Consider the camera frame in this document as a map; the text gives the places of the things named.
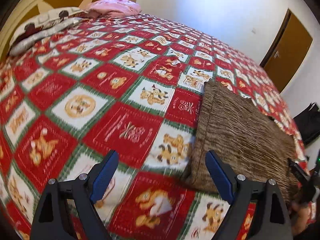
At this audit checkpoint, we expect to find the brown knit sweater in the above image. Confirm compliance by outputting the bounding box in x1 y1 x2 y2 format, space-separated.
182 80 298 202

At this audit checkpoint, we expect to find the person's right hand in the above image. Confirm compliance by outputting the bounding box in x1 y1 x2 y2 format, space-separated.
291 199 318 239

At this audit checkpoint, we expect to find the black folding bag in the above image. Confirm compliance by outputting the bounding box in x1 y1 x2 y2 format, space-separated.
294 102 320 146

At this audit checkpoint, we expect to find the brown wooden door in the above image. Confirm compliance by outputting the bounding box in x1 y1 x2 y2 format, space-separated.
260 9 313 92

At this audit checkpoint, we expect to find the red patchwork bedspread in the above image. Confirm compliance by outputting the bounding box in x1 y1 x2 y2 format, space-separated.
1 14 306 239

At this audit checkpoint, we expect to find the cartoon print pillow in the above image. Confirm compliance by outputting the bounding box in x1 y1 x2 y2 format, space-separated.
9 7 87 56

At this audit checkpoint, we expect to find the pink pillow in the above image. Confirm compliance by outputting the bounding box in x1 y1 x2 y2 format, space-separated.
84 0 142 18

